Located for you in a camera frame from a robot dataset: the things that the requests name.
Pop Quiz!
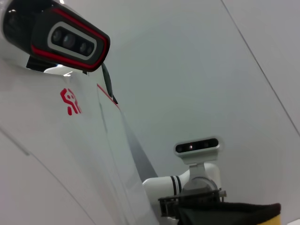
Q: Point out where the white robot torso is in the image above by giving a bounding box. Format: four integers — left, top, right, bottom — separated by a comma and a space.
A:
0, 53, 160, 225

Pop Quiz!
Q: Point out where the black neck cable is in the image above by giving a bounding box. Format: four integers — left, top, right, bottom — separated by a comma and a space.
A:
100, 63, 119, 105

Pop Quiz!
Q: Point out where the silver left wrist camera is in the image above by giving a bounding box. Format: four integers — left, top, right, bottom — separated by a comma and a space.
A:
174, 136, 222, 179

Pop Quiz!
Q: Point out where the black and red robot head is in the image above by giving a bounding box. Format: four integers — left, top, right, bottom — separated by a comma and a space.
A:
0, 0, 111, 73

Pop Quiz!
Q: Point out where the green and yellow towel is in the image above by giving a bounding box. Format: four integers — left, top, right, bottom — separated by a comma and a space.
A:
175, 201, 282, 225

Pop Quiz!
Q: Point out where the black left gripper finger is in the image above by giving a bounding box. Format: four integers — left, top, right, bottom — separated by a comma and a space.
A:
158, 198, 180, 218
218, 189, 228, 203

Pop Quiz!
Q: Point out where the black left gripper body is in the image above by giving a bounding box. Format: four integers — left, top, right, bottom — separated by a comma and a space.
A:
158, 188, 221, 207

